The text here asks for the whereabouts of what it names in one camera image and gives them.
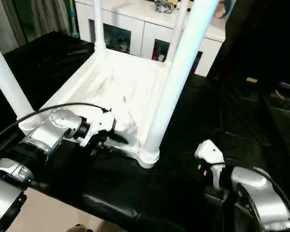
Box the white plastic table leg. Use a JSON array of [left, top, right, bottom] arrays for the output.
[[140, 0, 220, 170], [0, 33, 39, 136], [92, 0, 107, 53], [167, 0, 191, 65]]

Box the black shiny mat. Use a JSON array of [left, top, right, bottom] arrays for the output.
[[0, 30, 290, 232]]

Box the beige curtain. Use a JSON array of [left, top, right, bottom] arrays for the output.
[[0, 0, 71, 55]]

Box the dark cluttered bundle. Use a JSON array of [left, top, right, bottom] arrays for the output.
[[155, 0, 174, 13]]

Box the white sideboard cabinet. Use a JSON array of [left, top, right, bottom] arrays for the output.
[[74, 0, 227, 78]]

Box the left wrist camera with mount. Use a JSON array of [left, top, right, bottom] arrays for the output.
[[78, 107, 117, 148]]

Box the brown rounded object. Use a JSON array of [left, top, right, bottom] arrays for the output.
[[71, 224, 89, 232]]

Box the beige teddy bear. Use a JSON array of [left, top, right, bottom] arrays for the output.
[[214, 0, 227, 19]]

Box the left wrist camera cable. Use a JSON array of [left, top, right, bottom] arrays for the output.
[[0, 102, 112, 146]]

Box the white plastic table top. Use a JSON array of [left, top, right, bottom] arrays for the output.
[[17, 47, 172, 170]]

